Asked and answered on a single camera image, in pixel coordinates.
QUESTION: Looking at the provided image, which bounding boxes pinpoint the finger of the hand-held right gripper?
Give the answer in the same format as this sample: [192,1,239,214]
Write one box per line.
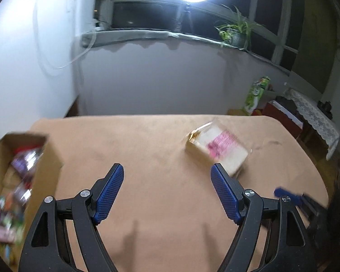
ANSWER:
[273,186,311,207]

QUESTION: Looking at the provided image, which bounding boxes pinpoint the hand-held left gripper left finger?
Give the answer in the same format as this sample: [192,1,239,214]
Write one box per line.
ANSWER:
[17,163,125,272]

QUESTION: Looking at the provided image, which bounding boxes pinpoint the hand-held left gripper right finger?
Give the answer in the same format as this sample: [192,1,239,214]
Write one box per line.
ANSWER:
[210,163,319,272]

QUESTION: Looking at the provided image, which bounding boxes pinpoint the clear pink-label snack package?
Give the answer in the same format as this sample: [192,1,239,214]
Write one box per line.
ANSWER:
[185,117,250,177]

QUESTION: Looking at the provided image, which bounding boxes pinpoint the cardboard box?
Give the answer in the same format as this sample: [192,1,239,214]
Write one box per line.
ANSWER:
[0,132,64,267]

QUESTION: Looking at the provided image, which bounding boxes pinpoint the pile of snack packets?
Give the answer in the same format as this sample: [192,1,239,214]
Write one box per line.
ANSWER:
[0,146,44,264]

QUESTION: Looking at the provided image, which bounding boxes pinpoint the side table with lace cloth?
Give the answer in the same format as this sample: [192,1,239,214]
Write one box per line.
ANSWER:
[285,88,340,160]

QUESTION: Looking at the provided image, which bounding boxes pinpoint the tall green bag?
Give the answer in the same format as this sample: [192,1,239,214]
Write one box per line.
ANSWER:
[244,75,271,115]

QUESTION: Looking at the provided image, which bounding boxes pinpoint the grey windowsill cloth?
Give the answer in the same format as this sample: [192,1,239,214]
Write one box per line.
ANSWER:
[82,29,289,74]

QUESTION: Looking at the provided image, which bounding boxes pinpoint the potted green plant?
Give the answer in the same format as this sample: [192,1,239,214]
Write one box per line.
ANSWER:
[214,4,265,50]

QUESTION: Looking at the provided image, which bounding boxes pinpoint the white refrigerator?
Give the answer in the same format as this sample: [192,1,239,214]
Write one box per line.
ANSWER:
[0,0,80,136]

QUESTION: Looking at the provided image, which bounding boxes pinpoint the dark window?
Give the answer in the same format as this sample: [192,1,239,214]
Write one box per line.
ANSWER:
[96,0,305,71]

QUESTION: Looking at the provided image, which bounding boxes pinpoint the black tripod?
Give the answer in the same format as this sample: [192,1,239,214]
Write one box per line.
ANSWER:
[176,2,194,33]

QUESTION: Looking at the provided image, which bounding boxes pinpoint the black camera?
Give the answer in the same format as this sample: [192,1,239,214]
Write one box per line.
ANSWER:
[317,100,333,112]

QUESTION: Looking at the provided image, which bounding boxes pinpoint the clear hose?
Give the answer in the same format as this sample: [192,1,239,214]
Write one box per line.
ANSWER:
[32,0,98,77]

